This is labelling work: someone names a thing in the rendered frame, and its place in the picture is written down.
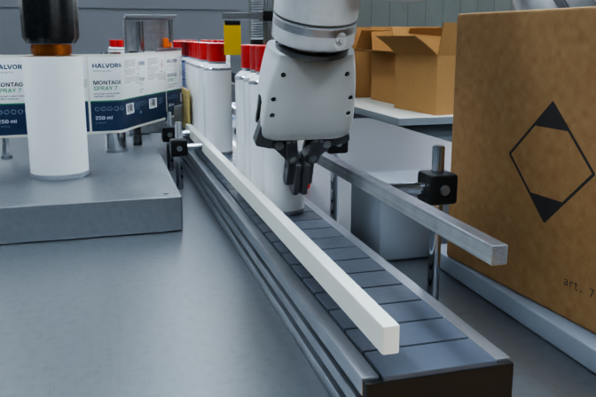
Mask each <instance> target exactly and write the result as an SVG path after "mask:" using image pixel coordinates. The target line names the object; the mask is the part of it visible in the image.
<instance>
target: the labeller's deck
mask: <svg viewBox="0 0 596 397"><path fill-rule="evenodd" d="M125 136H126V147H128V148H129V150H128V151H127V152H120V153H107V152H104V149H105V148H106V139H105V134H88V135H87V142H88V156H89V170H90V173H89V174H88V175H86V176H84V177H80V178H76V179H70V180H61V181H42V180H36V179H33V178H32V177H30V163H29V151H28V140H27V137H11V138H9V144H10V154H11V155H12V159H7V160H3V159H1V155H3V146H2V138H0V245H1V244H12V243H25V242H36V241H48V240H60V239H71V238H84V237H106V236H118V235H130V234H142V233H154V232H165V231H178V230H182V229H183V206H182V197H181V195H180V193H179V191H178V189H177V187H176V185H175V183H174V181H173V179H172V177H171V175H170V173H169V171H168V169H167V167H166V165H165V163H164V161H163V159H162V157H161V155H160V153H159V151H158V149H157V147H156V145H155V143H154V141H153V139H152V137H151V135H150V133H144V134H142V135H141V136H142V139H141V140H142V145H133V143H134V142H133V134H130V133H129V131H125Z"/></svg>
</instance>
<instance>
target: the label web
mask: <svg viewBox="0 0 596 397"><path fill-rule="evenodd" d="M71 55H77V56H82V70H83V84H84V99H85V113H86V128H87V135H88V134H107V133H121V132H125V131H128V130H132V129H134V128H139V127H142V126H144V125H148V124H151V123H155V122H157V121H163V120H166V116H165V112H171V118H173V117H174V106H175V105H181V104H182V87H183V84H182V58H181V51H159V52H155V51H145V52H140V53H124V54H71ZM21 56H31V55H0V138H11V137H27V118H26V107H25V96H24V84H23V73H22V62H21Z"/></svg>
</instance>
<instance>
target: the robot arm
mask: <svg viewBox="0 0 596 397"><path fill-rule="evenodd" d="M362 1H363V0H274V6H273V20H272V31H271V35H272V37H273V38H274V39H275V40H270V41H268V42H267V45H266V48H265V51H264V54H263V61H262V65H261V69H260V74H259V79H258V84H257V91H256V97H255V122H258V123H257V126H256V129H255V133H254V136H253V139H254V141H255V145H256V146H259V147H263V148H269V149H275V150H276V151H277V152H278V153H279V154H280V155H281V156H283V157H284V158H285V164H284V173H283V181H284V184H285V185H288V187H289V189H290V191H291V192H292V194H293V195H298V194H299V192H300V193H301V194H302V195H305V194H307V190H308V183H312V176H313V168H314V164H315V163H317V162H318V160H319V157H320V156H321V155H322V154H323V153H324V152H325V151H327V150H328V149H329V148H330V147H331V146H332V145H333V146H335V145H338V144H345V143H347V142H348V141H349V132H350V130H351V127H352V122H353V117H354V108H355V96H356V63H355V52H354V49H353V48H352V46H353V45H354V40H355V34H356V33H357V19H358V13H359V7H360V4H361V2H362ZM381 1H389V2H399V3H416V2H420V1H423V0H381ZM513 5H514V10H515V11H521V10H537V9H553V8H569V7H585V6H596V0H513ZM297 140H304V141H303V145H302V150H301V151H300V152H298V146H297Z"/></svg>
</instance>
